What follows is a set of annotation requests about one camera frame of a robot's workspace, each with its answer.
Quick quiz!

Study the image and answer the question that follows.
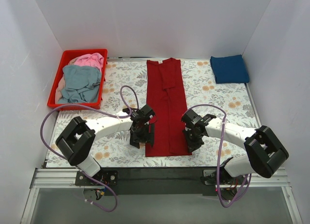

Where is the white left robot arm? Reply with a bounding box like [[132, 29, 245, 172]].
[[56, 105, 155, 185]]

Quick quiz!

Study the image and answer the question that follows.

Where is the pink t shirt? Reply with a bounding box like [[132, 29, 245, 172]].
[[73, 53, 104, 70]]

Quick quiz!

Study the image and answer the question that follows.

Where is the folded blue t shirt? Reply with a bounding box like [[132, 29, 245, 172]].
[[210, 54, 250, 84]]

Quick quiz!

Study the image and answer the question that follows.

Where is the beige t shirt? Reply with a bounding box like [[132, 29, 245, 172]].
[[55, 57, 79, 104]]

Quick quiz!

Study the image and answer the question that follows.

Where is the red plastic bin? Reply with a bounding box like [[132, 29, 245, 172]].
[[47, 48, 108, 110]]

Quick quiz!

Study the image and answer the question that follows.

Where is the aluminium frame rail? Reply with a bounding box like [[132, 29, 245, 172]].
[[21, 167, 303, 224]]

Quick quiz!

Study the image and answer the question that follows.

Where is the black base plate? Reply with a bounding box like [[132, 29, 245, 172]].
[[75, 167, 249, 197]]

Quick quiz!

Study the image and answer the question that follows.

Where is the grey blue t shirt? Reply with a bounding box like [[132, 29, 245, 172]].
[[55, 65, 102, 104]]

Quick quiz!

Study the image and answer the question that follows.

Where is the floral patterned table mat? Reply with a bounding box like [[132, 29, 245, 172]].
[[46, 58, 273, 168]]

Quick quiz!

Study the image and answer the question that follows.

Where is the red t shirt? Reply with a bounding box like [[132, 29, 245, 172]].
[[145, 58, 191, 157]]

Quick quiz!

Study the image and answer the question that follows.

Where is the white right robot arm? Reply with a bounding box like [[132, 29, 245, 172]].
[[181, 110, 289, 184]]

